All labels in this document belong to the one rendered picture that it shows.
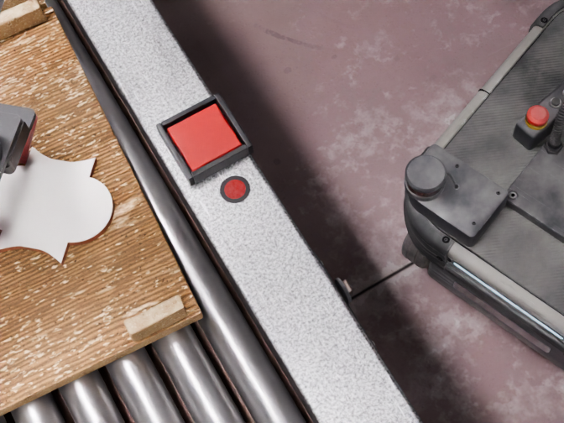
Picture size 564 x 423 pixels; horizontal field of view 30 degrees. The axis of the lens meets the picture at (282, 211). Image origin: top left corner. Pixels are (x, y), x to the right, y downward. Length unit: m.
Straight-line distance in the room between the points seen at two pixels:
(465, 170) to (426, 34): 0.55
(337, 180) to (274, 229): 1.05
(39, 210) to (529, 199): 0.98
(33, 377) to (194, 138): 0.29
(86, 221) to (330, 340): 0.27
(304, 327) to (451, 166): 0.83
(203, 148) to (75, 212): 0.15
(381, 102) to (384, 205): 0.23
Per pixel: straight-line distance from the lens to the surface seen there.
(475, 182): 1.81
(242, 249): 1.06
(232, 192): 1.09
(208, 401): 1.01
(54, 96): 1.16
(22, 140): 1.04
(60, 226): 1.08
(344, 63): 2.25
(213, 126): 1.11
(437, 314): 2.01
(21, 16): 1.20
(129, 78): 1.18
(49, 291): 1.06
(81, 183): 1.09
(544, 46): 2.01
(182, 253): 1.06
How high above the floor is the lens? 1.89
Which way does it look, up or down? 65 degrees down
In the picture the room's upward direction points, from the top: 9 degrees counter-clockwise
